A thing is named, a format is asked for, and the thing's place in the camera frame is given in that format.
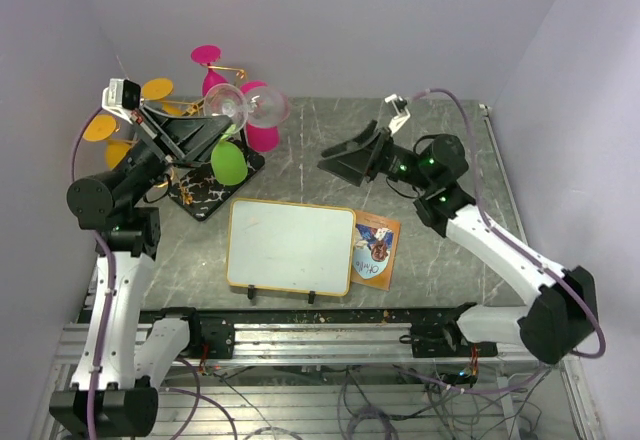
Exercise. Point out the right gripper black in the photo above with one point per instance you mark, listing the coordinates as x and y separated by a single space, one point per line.
350 160

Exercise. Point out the orange Othello book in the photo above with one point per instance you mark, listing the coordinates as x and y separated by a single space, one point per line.
375 242

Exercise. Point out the pink wine glass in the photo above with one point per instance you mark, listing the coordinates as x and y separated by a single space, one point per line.
207 56
261 140

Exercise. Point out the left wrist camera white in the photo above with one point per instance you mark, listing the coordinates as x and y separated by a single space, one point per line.
121 95

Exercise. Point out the yellow wine glass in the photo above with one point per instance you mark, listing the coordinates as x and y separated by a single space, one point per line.
102 129
155 93

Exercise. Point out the yellow wine glass back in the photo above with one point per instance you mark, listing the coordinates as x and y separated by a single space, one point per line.
155 93

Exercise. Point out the aluminium mounting rail frame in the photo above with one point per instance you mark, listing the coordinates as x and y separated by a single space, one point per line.
237 338

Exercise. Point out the yellow wine glass front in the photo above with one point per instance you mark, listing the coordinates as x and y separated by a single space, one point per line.
102 129

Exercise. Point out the clear wine glass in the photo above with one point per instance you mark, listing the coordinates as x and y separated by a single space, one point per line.
260 106

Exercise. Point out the whiteboard with yellow frame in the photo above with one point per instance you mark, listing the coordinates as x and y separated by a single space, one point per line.
290 247

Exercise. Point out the gold wire glass rack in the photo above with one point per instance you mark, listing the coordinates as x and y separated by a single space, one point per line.
194 187

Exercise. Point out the pink wine glass back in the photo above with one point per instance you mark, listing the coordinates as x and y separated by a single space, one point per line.
207 56

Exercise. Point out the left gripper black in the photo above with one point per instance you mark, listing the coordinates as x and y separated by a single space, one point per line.
196 135

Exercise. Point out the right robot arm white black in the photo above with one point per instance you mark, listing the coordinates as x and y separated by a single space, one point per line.
559 307

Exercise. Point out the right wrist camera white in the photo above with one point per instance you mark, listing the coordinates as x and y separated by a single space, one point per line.
400 112

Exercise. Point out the green wine glass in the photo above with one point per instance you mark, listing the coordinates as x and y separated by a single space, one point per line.
227 161

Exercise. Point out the pink wine glass front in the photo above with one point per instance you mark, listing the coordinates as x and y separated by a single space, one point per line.
261 140

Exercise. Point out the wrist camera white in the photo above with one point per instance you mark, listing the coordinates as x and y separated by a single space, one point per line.
121 95
400 112

